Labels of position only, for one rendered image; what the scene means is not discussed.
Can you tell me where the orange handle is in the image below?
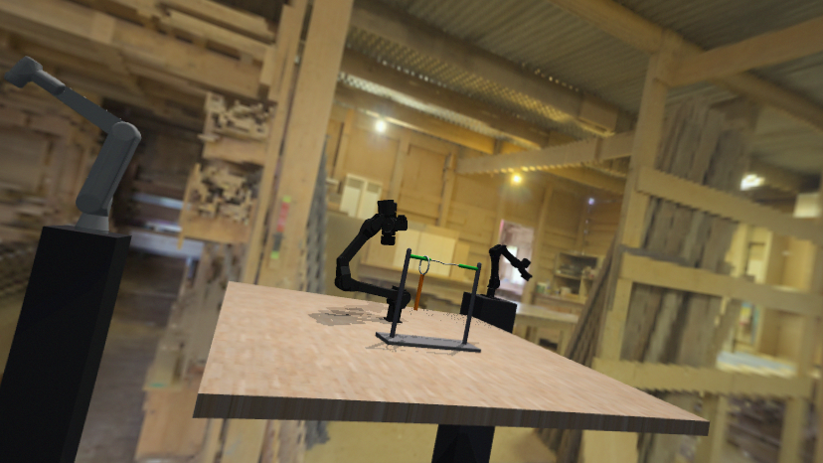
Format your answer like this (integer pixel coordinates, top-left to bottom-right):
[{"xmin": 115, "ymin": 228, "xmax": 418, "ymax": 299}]
[{"xmin": 413, "ymin": 255, "xmax": 430, "ymax": 310}]

